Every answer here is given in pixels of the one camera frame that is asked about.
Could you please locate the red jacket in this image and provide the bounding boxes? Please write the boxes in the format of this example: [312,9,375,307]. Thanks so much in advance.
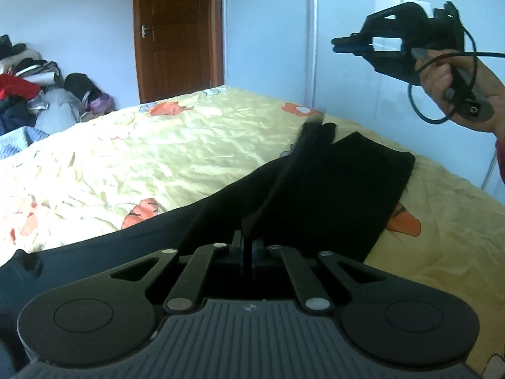
[0,73,42,102]

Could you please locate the blue quilted blanket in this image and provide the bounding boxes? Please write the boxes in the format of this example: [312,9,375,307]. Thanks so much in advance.
[0,125,50,161]

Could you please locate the yellow printed bedspread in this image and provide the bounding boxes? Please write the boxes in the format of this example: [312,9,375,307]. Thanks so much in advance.
[0,86,505,379]

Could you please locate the white glossy wardrobe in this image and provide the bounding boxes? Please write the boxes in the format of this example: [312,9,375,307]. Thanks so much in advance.
[223,0,505,202]

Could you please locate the person's red-sleeved right forearm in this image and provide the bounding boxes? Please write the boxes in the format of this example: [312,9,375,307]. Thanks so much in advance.
[495,137,505,184]

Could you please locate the person's right hand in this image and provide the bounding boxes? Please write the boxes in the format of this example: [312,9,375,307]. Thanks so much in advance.
[414,49,505,133]

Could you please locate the purple cloth item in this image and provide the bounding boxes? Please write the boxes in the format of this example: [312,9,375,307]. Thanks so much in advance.
[87,93,114,114]

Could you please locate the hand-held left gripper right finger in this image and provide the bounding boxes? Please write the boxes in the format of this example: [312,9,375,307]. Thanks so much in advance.
[252,238,391,313]

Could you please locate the grey translucent bag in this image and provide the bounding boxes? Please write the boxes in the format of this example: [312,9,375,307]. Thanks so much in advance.
[27,88,83,135]

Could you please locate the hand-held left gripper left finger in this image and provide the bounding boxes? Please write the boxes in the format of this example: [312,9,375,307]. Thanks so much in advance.
[110,230,246,316]

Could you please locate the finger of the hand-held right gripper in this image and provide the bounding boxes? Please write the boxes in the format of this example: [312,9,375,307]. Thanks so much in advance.
[332,45,419,84]
[330,2,430,47]

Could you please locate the black bag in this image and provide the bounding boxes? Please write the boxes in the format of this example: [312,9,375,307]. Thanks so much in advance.
[64,73,105,108]

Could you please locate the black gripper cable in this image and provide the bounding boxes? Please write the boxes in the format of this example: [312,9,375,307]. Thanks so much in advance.
[407,27,505,124]

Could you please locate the brown wooden door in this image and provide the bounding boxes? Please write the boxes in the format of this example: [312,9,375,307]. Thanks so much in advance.
[133,0,226,105]

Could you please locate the pile of mixed clothes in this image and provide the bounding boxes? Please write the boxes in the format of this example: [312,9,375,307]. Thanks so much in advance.
[0,33,62,87]

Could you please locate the navy jacket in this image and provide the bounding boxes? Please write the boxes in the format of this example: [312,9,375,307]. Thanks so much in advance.
[0,97,39,135]

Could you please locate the black pants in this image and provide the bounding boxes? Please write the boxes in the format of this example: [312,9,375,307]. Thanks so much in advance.
[0,120,417,316]

